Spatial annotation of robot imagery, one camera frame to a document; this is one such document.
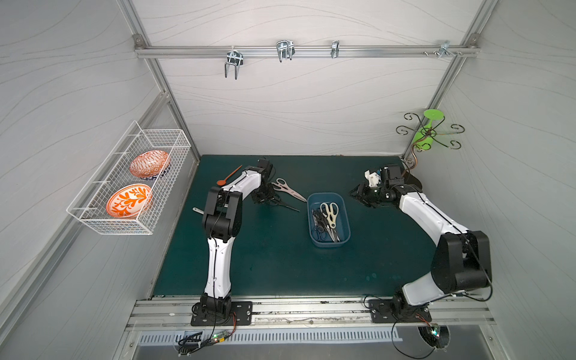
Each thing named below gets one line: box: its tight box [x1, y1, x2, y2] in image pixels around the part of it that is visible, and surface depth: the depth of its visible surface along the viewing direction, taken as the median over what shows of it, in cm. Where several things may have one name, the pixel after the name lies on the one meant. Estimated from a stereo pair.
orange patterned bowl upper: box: [129, 150, 171, 180], surface depth 73 cm
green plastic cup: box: [412, 108, 444, 151], surface depth 90 cm
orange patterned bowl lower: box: [106, 183, 153, 219], surface depth 64 cm
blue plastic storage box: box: [307, 192, 351, 248], surface depth 96 cm
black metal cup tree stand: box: [396, 112, 465, 169], surface depth 88 cm
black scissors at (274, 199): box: [264, 195, 301, 213], surface depth 104 cm
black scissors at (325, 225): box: [321, 220, 336, 243], surface depth 94 cm
